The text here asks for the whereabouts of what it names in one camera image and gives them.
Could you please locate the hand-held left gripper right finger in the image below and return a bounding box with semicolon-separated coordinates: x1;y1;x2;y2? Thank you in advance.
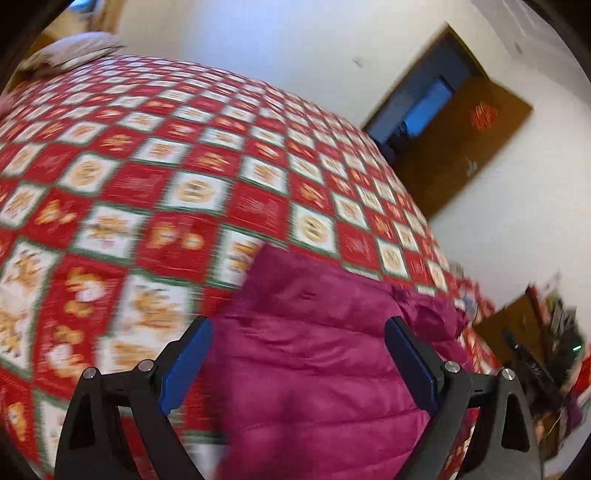
384;316;542;480

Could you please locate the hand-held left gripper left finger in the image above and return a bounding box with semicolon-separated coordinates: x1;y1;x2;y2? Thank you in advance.
54;316;215;480

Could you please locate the magenta down jacket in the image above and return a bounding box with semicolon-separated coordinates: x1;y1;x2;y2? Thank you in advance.
203;244;476;480

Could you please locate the brown wooden cabinet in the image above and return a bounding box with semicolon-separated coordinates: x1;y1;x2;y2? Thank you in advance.
473;293;561;462

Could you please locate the red patterned bed blanket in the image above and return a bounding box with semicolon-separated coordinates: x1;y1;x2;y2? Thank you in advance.
0;55;504;480

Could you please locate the brown wooden door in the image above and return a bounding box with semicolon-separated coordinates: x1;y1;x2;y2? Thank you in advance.
397;80;534;220

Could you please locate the red paper door decoration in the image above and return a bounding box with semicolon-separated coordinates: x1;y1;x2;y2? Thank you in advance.
471;102;498;130

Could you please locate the striped pillow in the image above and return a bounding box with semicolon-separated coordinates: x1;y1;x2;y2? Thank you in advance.
18;32;127;77

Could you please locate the beige curtain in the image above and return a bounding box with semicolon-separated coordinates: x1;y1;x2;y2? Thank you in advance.
90;0;125;33

